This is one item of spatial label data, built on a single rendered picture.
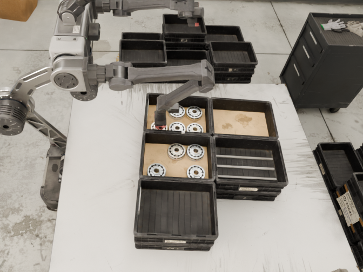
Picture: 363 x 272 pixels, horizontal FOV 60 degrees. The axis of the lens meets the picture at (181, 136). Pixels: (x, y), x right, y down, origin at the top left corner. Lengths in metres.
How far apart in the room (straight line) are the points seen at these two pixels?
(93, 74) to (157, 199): 0.75
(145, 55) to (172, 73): 1.63
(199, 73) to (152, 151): 0.70
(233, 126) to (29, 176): 1.71
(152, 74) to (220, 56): 1.76
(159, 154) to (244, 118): 0.62
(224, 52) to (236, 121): 1.15
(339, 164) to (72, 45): 2.28
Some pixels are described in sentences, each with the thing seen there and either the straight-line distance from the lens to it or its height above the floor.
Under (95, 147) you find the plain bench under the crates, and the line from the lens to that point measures 2.04.
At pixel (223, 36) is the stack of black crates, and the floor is 0.38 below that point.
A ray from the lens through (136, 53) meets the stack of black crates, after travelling 2.95.
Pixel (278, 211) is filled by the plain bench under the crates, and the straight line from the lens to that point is 1.96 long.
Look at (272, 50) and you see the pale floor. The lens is 4.12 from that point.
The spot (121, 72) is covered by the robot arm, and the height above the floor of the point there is 1.46.
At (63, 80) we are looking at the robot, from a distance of 1.35.
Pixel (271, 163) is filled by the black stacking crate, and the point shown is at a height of 0.83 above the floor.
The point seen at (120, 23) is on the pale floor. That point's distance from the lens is 4.15.
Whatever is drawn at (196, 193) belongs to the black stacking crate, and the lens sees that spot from 1.73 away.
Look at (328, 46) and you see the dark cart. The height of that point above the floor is 0.89.
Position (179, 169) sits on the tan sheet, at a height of 0.83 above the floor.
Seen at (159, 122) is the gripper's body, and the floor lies 0.96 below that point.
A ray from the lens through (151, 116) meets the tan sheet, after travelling 1.99.
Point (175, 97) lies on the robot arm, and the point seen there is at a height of 1.25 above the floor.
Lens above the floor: 2.38
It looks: 54 degrees down
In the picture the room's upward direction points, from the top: 10 degrees clockwise
